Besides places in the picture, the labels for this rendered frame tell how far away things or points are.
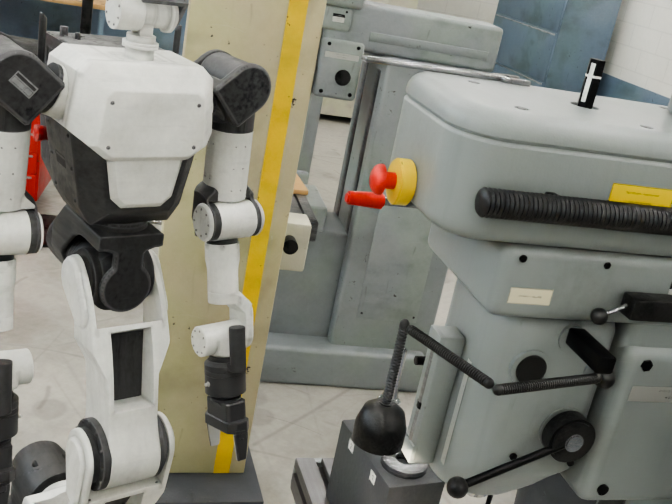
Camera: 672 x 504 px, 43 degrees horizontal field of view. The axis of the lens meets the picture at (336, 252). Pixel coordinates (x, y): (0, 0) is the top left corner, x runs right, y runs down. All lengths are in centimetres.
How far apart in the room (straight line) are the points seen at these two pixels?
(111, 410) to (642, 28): 736
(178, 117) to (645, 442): 93
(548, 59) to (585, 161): 742
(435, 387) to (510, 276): 24
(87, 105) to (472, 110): 73
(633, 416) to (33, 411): 286
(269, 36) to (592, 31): 604
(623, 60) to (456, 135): 770
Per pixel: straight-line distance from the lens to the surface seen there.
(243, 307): 183
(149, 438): 176
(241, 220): 175
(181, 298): 303
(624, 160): 109
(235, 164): 173
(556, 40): 843
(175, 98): 155
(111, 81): 151
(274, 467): 357
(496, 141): 100
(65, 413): 376
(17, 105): 150
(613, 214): 106
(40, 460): 221
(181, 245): 295
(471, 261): 114
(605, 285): 116
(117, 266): 166
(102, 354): 167
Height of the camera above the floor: 205
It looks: 20 degrees down
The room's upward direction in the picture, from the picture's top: 11 degrees clockwise
